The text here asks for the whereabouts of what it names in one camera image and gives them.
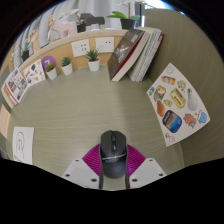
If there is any white book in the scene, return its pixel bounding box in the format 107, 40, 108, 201
0, 81, 14, 109

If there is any wooden hand model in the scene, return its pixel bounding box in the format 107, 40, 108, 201
29, 28, 41, 53

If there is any black computer mouse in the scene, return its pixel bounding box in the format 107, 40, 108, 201
99, 129, 129, 180

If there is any dark cover book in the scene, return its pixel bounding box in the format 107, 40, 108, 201
106, 28, 151, 82

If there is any white sheet of colourful stickers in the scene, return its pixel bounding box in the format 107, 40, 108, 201
146, 62, 212, 148

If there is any magazine with red spine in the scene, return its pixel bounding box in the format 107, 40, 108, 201
3, 67, 29, 105

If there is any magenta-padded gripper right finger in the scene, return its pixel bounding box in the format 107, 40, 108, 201
124, 143, 168, 190

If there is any green desk divider panel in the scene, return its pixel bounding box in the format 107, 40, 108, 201
143, 8, 224, 168

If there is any wooden artist mannequin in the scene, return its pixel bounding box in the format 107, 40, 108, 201
46, 14, 58, 43

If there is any round purple number sign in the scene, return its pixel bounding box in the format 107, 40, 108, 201
41, 55, 57, 73

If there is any white wall socket plate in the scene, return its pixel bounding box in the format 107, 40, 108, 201
95, 36, 115, 54
70, 38, 91, 58

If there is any wooden back shelf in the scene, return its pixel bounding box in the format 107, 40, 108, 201
9, 29, 129, 81

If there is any black wooden horse figure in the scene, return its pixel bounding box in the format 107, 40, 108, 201
79, 12, 106, 33

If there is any white card with small illustrations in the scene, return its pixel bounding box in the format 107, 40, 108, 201
20, 59, 47, 87

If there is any pink wooden horse figure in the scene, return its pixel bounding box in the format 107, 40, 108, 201
57, 20, 78, 38

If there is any white orchid in black pot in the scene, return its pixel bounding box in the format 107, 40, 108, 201
59, 8, 88, 34
106, 0, 144, 30
19, 39, 33, 62

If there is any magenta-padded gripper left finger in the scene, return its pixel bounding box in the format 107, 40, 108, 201
61, 143, 103, 190

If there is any white mouse pad with drawing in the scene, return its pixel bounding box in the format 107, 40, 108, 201
12, 126, 35, 166

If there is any stack of white books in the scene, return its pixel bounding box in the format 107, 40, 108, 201
128, 27, 165, 83

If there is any grey pleated curtain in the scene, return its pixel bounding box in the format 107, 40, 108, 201
33, 0, 128, 48

